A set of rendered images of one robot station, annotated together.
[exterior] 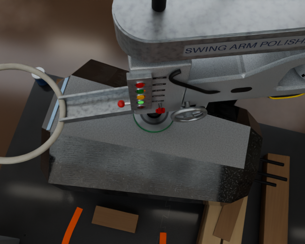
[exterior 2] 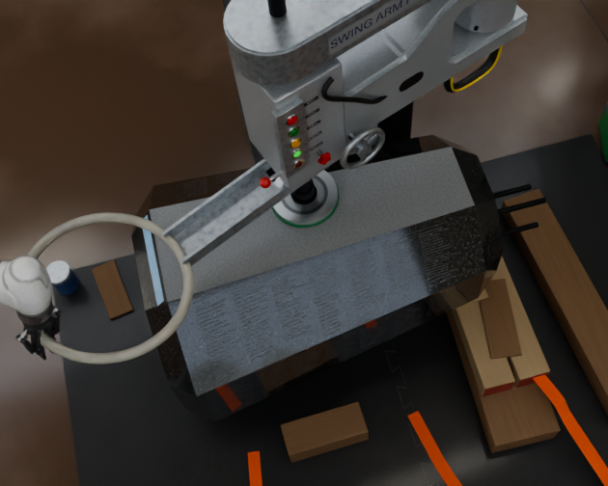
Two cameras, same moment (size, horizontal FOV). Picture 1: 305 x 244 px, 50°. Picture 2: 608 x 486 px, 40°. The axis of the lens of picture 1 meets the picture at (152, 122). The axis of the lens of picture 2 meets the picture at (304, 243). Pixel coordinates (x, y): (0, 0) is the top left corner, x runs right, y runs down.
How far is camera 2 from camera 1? 107 cm
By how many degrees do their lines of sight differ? 11
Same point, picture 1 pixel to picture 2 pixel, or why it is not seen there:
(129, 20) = (255, 40)
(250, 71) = (410, 47)
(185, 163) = (390, 243)
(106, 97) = (231, 200)
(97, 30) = (115, 158)
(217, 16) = not seen: outside the picture
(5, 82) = (1, 322)
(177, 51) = (322, 49)
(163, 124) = (328, 203)
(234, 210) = (502, 305)
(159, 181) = (366, 293)
